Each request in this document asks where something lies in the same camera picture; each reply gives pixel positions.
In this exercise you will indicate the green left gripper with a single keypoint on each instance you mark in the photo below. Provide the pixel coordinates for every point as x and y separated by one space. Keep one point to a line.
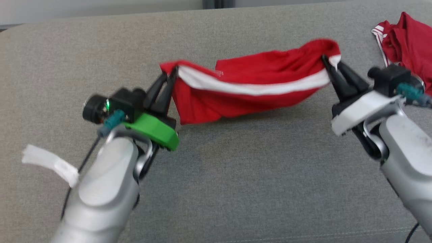
155 130

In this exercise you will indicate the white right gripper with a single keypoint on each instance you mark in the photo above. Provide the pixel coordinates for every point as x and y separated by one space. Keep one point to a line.
361 109

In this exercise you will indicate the red Bulls 23 jersey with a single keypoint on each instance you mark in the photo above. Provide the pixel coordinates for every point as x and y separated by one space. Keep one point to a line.
411 40

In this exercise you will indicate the red white-striped shorts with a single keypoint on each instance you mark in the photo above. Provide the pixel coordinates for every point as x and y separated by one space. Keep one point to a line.
256 71

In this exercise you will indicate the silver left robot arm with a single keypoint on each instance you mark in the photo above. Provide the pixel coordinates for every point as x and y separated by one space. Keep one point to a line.
104 185

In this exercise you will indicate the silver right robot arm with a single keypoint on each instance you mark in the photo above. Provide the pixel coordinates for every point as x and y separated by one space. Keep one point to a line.
408 152

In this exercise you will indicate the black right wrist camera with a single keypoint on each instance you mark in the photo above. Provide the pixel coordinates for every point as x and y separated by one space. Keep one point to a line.
391 77

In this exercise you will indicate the grey double-foot partition post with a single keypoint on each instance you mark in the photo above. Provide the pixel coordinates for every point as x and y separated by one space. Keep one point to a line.
219 3

